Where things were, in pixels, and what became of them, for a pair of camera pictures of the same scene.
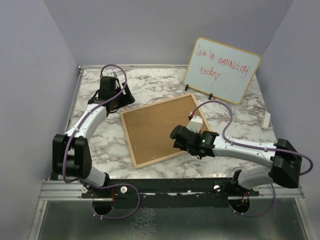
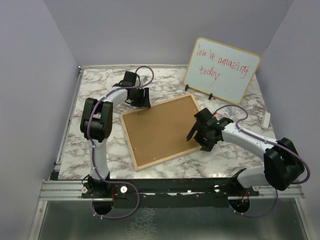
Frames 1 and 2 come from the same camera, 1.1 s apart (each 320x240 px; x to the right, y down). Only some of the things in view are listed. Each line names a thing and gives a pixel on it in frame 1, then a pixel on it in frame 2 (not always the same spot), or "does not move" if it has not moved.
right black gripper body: (175, 144) → (203, 138)
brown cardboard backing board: (149, 129) does not move
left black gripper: (127, 99) → (141, 102)
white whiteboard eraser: (265, 121) does not move
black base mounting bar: (169, 193) does not move
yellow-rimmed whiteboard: (221, 71) does not move
